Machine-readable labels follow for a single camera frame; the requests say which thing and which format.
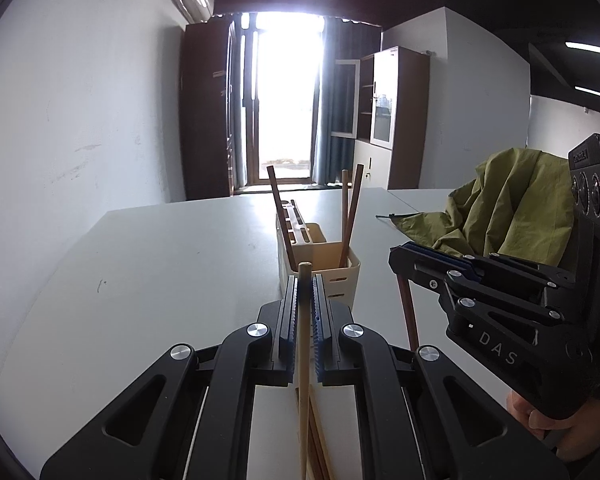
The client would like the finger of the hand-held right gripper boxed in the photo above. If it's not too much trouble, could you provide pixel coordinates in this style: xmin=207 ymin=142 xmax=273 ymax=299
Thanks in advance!
xmin=389 ymin=245 xmax=567 ymax=324
xmin=405 ymin=242 xmax=577 ymax=289

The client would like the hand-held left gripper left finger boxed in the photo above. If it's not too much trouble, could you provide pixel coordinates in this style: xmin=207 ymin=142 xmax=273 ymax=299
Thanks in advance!
xmin=40 ymin=276 xmax=301 ymax=480

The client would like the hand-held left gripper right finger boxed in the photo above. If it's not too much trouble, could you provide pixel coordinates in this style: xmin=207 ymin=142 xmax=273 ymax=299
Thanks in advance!
xmin=311 ymin=276 xmax=571 ymax=480

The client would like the beige plastic utensil holder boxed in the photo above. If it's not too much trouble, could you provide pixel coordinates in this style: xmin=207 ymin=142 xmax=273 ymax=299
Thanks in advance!
xmin=277 ymin=199 xmax=362 ymax=307

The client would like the person's right hand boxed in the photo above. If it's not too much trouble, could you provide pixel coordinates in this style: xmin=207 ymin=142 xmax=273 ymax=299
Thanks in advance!
xmin=506 ymin=390 xmax=600 ymax=462

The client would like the olive green jacket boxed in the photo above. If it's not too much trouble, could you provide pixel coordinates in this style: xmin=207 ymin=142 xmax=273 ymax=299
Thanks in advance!
xmin=395 ymin=147 xmax=581 ymax=267

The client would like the brown cabinet with glass door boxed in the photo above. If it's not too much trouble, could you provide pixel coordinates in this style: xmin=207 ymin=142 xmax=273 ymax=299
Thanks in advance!
xmin=354 ymin=46 xmax=431 ymax=191

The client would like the bright glass balcony door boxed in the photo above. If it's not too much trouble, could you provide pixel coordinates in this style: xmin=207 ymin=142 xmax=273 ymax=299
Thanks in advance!
xmin=230 ymin=11 xmax=326 ymax=193

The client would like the tall brown wardrobe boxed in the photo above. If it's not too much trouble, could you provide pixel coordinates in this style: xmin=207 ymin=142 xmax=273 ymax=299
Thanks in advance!
xmin=179 ymin=19 xmax=238 ymax=201

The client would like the dark curtain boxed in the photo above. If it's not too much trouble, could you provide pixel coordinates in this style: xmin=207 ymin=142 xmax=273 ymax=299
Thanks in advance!
xmin=312 ymin=16 xmax=383 ymax=186

